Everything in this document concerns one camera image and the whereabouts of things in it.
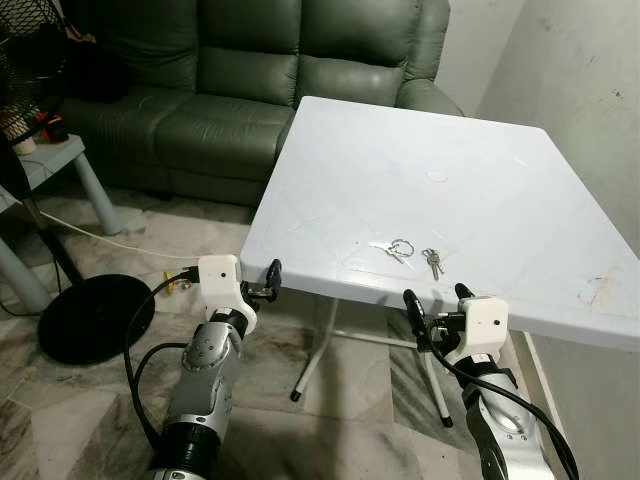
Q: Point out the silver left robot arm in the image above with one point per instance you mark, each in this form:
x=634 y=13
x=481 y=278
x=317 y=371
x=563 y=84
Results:
x=205 y=370

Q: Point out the white plastic table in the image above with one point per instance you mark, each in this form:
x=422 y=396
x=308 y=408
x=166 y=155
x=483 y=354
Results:
x=450 y=200

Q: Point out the green leather sofa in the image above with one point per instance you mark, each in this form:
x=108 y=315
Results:
x=250 y=110

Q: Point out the black standing fan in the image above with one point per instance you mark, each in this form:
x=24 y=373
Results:
x=95 y=320

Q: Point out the grey side table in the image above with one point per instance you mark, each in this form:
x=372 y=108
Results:
x=50 y=160

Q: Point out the small red black object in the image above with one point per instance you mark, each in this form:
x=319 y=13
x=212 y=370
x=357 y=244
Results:
x=52 y=128

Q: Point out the black cloth on sofa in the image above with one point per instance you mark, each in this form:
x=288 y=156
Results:
x=95 y=70

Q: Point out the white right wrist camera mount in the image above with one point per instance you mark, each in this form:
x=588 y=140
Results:
x=485 y=320

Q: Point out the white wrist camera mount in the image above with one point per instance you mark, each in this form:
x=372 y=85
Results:
x=218 y=275
x=485 y=320

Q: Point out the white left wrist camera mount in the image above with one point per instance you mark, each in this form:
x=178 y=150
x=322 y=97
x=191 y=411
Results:
x=218 y=275

